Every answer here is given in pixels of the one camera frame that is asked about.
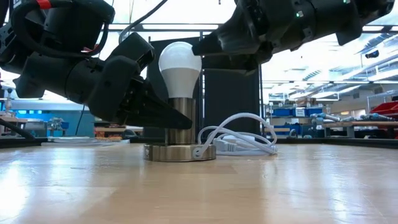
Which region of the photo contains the black dome camera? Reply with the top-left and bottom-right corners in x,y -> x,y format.
364,49 -> 381,60

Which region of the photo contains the metal lamp base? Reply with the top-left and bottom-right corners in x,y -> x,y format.
144,97 -> 217,163

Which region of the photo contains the wooden shelf with boxes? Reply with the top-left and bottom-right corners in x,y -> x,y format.
94,121 -> 127,139

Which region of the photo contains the red storage bin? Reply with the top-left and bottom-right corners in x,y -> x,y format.
369,101 -> 398,118

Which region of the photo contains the wooden workbench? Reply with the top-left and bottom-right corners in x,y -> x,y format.
323,120 -> 398,138

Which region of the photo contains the white lightbulb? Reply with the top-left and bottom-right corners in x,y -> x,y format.
158,41 -> 203,100

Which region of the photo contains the blue storage bins row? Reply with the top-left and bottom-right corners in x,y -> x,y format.
273,107 -> 323,118

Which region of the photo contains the white lamp power cord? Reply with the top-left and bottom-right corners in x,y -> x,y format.
192,112 -> 279,158

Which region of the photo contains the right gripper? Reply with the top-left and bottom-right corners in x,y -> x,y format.
192,0 -> 315,75

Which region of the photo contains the black aluminium rig frame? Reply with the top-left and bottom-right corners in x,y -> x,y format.
0,136 -> 398,149

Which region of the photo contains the grey stand with knob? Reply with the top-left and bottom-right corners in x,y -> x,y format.
4,88 -> 15,118

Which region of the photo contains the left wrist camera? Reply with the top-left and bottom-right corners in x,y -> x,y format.
43,0 -> 116,52

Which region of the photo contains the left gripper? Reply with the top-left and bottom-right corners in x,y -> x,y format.
14,32 -> 193,130

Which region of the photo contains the thin black hanging cable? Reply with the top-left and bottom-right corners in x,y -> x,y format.
76,104 -> 87,136

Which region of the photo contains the wooden table black leg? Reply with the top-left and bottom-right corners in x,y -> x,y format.
0,116 -> 35,140

